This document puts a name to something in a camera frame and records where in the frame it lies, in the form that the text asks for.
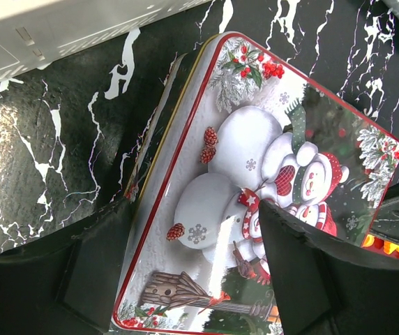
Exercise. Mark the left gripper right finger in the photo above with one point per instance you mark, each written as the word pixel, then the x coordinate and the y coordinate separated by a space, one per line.
pixel 323 285

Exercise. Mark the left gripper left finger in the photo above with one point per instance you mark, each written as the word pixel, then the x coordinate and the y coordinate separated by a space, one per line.
pixel 66 282

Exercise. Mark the gold tin lid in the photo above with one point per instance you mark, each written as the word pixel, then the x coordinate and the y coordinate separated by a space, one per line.
pixel 245 127

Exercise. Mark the gold cookie tin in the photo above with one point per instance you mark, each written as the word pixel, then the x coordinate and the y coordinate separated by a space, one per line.
pixel 157 132

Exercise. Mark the red round plate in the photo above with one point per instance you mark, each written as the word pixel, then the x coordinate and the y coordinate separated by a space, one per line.
pixel 377 245

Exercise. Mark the white book organizer box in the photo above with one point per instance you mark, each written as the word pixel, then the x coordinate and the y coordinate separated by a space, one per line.
pixel 35 33

